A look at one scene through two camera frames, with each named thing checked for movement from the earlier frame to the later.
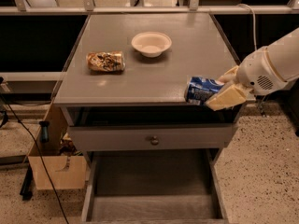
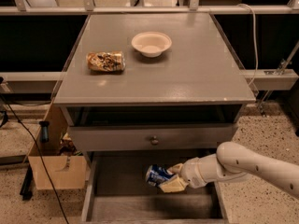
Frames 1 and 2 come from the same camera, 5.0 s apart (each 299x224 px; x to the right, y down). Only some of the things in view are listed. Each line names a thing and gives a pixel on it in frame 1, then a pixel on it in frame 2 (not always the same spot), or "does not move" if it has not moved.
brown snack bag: [111, 61] does not move
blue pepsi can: [199, 89] → [157, 174]
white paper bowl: [151, 44] does not move
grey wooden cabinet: [122, 86] does not move
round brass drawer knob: [154, 141] does not move
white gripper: [257, 71] → [191, 172]
